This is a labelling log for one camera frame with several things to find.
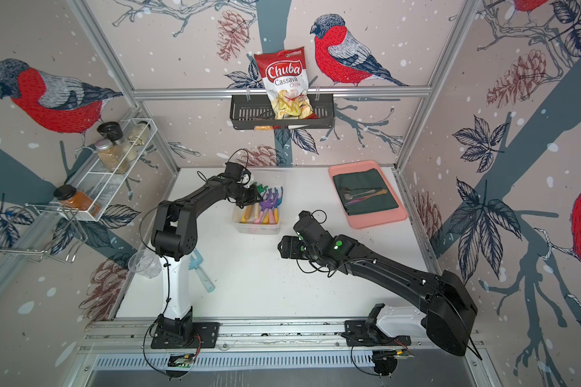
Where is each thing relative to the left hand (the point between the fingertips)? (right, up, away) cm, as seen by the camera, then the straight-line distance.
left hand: (265, 194), depth 101 cm
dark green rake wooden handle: (-3, +2, +3) cm, 5 cm away
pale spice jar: (-43, +22, -17) cm, 51 cm away
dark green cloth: (+45, +1, +10) cm, 46 cm away
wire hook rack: (-49, -8, -42) cm, 66 cm away
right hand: (+10, -17, -23) cm, 30 cm away
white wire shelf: (-48, +9, -26) cm, 55 cm away
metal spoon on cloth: (+37, -2, +6) cm, 38 cm away
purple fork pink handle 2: (+2, -5, +3) cm, 6 cm away
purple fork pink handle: (-1, -5, +2) cm, 5 cm away
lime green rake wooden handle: (-8, -9, 0) cm, 12 cm away
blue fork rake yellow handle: (+4, -8, +1) cm, 9 cm away
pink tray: (+48, -11, +5) cm, 49 cm away
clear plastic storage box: (-1, -10, -1) cm, 10 cm away
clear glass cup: (-43, -25, -13) cm, 52 cm away
